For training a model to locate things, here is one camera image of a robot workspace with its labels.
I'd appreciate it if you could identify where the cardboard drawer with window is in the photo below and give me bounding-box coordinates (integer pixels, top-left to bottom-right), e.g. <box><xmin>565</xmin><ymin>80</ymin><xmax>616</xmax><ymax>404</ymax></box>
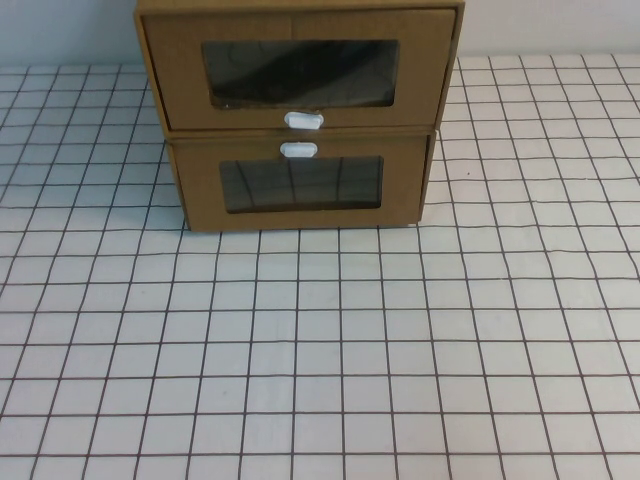
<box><xmin>172</xmin><ymin>134</ymin><xmax>430</xmax><ymax>234</ymax></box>
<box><xmin>140</xmin><ymin>8</ymin><xmax>457</xmax><ymax>130</ymax></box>

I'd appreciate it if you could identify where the brown cardboard box shell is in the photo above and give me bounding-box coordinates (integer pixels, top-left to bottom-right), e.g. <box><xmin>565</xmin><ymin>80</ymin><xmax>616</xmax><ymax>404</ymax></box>
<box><xmin>167</xmin><ymin>128</ymin><xmax>438</xmax><ymax>235</ymax></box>
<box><xmin>132</xmin><ymin>0</ymin><xmax>465</xmax><ymax>134</ymax></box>

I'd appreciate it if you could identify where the white plastic drawer handle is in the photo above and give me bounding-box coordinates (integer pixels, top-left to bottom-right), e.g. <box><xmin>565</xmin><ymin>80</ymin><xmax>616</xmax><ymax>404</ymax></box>
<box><xmin>283</xmin><ymin>110</ymin><xmax>324</xmax><ymax>131</ymax></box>
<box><xmin>279</xmin><ymin>140</ymin><xmax>319</xmax><ymax>160</ymax></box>

